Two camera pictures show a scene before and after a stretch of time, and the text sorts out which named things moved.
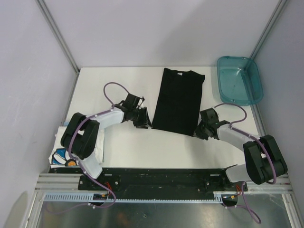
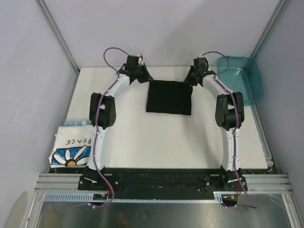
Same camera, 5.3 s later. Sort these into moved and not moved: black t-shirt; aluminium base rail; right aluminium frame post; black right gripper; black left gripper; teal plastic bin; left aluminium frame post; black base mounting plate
Moved: black t-shirt; black left gripper; black right gripper
Not moved: right aluminium frame post; left aluminium frame post; teal plastic bin; black base mounting plate; aluminium base rail
